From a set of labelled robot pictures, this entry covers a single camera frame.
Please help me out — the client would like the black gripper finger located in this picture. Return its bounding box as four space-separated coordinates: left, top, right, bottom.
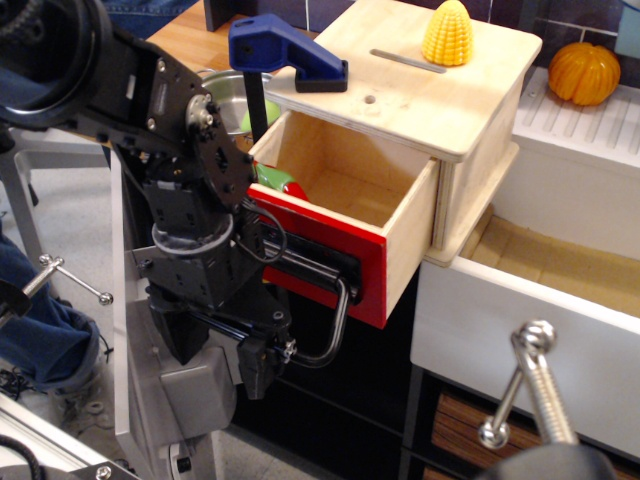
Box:
151 307 208 365
237 336 296 400

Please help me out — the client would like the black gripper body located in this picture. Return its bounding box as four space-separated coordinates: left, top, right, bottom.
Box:
136 202 291 344

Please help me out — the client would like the wooden drawer with red front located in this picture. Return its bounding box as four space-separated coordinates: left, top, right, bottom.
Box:
250 111 440 329

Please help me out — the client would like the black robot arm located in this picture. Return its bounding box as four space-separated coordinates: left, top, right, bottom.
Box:
1 1 294 399

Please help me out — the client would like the light wooden box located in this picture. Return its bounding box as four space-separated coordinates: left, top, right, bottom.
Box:
266 1 542 267

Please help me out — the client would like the green and red toy pepper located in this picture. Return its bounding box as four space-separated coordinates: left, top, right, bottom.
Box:
254 162 308 201

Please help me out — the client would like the person's leg in jeans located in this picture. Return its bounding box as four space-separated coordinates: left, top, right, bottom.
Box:
0 219 109 394

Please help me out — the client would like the left steel clamp screw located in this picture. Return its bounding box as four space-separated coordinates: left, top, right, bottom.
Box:
1 254 114 327

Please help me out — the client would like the steel clamp screw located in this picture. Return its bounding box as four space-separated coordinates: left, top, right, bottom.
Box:
1 254 114 327
478 319 579 450

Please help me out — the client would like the green toy in pot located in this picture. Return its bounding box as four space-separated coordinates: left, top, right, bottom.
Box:
240 99 281 134

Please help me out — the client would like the steel pot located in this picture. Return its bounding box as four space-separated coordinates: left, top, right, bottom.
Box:
198 68 252 136

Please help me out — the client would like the blue bar clamp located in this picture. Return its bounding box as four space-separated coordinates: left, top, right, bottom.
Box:
228 14 348 141

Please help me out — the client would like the near steel clamp screw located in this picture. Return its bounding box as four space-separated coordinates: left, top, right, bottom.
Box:
478 319 579 450

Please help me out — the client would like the white toy sink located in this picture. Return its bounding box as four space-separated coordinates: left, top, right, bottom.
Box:
411 69 639 458

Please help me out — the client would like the yellow toy corn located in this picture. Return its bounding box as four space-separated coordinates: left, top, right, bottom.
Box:
421 0 474 67

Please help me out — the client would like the orange toy pumpkin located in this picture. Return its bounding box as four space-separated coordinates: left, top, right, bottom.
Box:
548 42 621 106

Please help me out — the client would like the grey metal bracket mount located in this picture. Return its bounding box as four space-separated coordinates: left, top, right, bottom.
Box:
111 158 236 479

